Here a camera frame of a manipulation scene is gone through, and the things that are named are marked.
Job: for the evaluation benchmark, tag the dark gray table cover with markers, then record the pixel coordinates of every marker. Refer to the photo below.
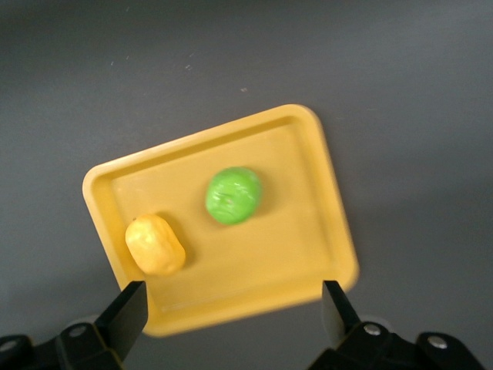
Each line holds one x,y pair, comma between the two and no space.
246,46

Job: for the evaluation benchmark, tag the green apple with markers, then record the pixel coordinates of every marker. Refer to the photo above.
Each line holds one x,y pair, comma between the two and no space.
233,196

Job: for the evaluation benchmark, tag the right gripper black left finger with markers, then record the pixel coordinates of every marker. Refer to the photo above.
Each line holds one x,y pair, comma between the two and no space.
123,320

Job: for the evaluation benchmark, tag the yellow rectangular plastic tray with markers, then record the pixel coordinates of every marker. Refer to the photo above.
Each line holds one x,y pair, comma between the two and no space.
269,262

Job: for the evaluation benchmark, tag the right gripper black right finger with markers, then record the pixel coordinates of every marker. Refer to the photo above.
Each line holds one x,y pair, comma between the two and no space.
343,320

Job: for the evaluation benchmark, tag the yellow-brown potato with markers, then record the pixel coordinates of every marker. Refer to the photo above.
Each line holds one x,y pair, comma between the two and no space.
154,246

